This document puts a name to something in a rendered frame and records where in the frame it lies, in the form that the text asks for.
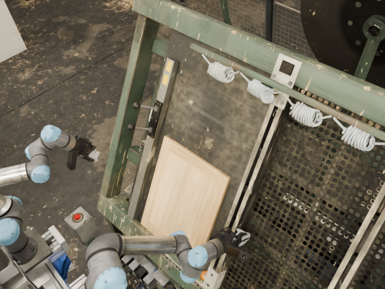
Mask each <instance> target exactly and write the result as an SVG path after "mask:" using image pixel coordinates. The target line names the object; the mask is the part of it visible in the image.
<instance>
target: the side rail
mask: <svg viewBox="0 0 385 289"><path fill-rule="evenodd" d="M159 26H160V23H158V22H156V21H154V20H152V19H150V18H147V17H145V16H143V15H141V14H139V16H138V19H137V24H136V29H135V34H134V38H133V43H132V48H131V52H130V56H129V61H128V66H127V71H126V74H125V79H124V85H123V90H122V93H121V98H120V103H119V108H118V112H117V117H116V121H115V126H114V130H113V135H112V140H111V145H110V148H109V154H108V159H107V164H106V167H105V172H104V177H103V182H102V186H101V190H100V194H102V195H103V196H104V197H105V198H107V197H110V196H114V195H117V194H120V189H121V184H122V181H123V177H124V173H125V168H126V165H127V161H128V159H127V158H126V156H127V151H128V148H129V147H131V143H132V139H133V135H134V132H135V130H133V131H130V130H129V129H128V125H129V124H134V125H135V126H136V122H137V119H138V114H139V110H140V109H138V110H136V109H134V108H133V104H134V102H138V103H140V105H141V102H142V98H143V93H144V89H145V86H146V81H147V77H148V72H149V69H150V65H151V60H152V55H153V53H152V52H151V49H152V45H153V42H154V38H157V36H158V31H159Z"/></svg>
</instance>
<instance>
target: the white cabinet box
mask: <svg viewBox="0 0 385 289"><path fill-rule="evenodd" d="M26 49H27V48H26V46H25V44H24V42H23V39H22V37H21V35H20V33H19V31H18V29H17V27H16V25H15V23H14V20H13V18H12V16H11V14H10V12H9V10H8V8H7V6H6V4H5V1H4V0H0V63H1V62H3V61H5V60H7V59H8V58H11V57H13V56H15V55H16V54H18V53H20V52H22V51H24V50H26Z"/></svg>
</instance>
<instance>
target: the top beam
mask: <svg viewBox="0 0 385 289"><path fill-rule="evenodd" d="M132 10H133V11H135V12H137V13H139V14H141V15H143V16H145V17H147V18H150V19H152V20H154V21H156V22H158V23H160V24H162V25H165V26H167V27H169V28H172V29H174V30H176V31H177V32H180V33H182V34H185V35H187V36H189V37H191V38H193V39H195V40H197V41H200V42H202V43H204V44H206V45H208V46H210V47H212V48H215V49H217V50H219V51H221V52H223V53H226V54H228V55H230V56H232V57H234V58H237V59H239V60H241V61H243V62H245V63H247V64H249V65H252V66H254V67H256V68H258V69H260V70H262V71H264V72H267V73H269V74H271V75H272V73H273V70H274V66H275V64H276V61H277V59H278V56H279V54H280V53H281V54H284V55H286V56H288V57H291V58H293V59H295V60H297V61H300V62H302V66H301V68H300V71H299V73H298V76H297V79H296V81H295V83H294V85H295V86H297V87H299V88H302V89H304V90H306V91H308V92H310V93H312V94H314V95H317V96H319V97H321V98H323V99H325V100H327V101H330V102H332V103H334V104H336V105H339V106H341V107H343V108H345V109H347V110H349V111H351V112H354V113H356V114H358V115H360V116H362V117H364V118H366V119H369V120H371V121H373V122H375V123H377V124H379V125H382V126H384V127H385V89H384V88H382V87H379V86H377V85H374V84H372V83H369V82H367V81H364V80H362V79H360V78H357V77H355V76H353V75H350V74H347V73H345V72H342V71H340V70H338V69H335V68H333V67H330V66H328V65H325V64H323V63H321V62H318V61H316V60H313V59H311V58H309V57H306V56H303V55H301V54H299V53H296V52H294V51H292V50H289V49H287V48H284V47H282V46H279V45H277V44H274V43H272V42H270V41H267V40H264V39H263V38H260V37H257V36H255V35H253V34H250V33H248V32H245V31H243V30H241V29H238V28H235V27H233V26H231V25H228V24H226V23H224V22H221V21H219V20H217V19H214V18H211V17H209V16H207V15H204V14H202V13H199V12H197V11H195V10H192V9H189V8H187V7H185V6H182V5H180V4H177V3H175V2H173V1H170V0H134V1H133V6H132Z"/></svg>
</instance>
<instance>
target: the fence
mask: <svg viewBox="0 0 385 289"><path fill-rule="evenodd" d="M168 61H170V62H172V66H171V70H170V72H168V71H167V70H166V67H167V63H168ZM178 65H179V61H178V60H176V59H174V58H167V61H166V64H165V67H164V72H163V76H162V80H161V83H160V88H159V92H158V96H157V100H158V101H160V102H162V103H163V105H162V110H161V112H160V117H159V121H158V125H157V128H156V132H155V136H154V138H151V137H150V136H148V135H147V139H146V143H145V147H144V151H143V155H142V159H141V162H140V166H139V171H138V174H137V178H136V182H135V187H134V189H133V193H132V198H131V202H130V205H129V210H128V214H127V216H128V217H129V218H131V219H132V220H134V219H136V218H138V215H139V211H140V207H141V204H142V200H143V196H144V192H145V189H146V185H147V181H148V177H149V174H150V170H151V166H152V162H153V159H154V155H155V151H156V147H157V144H158V140H159V136H160V132H161V129H162V125H163V121H164V117H165V114H166V111H167V106H168V102H169V99H170V95H171V91H172V88H173V85H174V80H175V76H176V72H177V70H178ZM164 74H166V75H167V76H168V81H167V85H164V84H162V82H163V78H164Z"/></svg>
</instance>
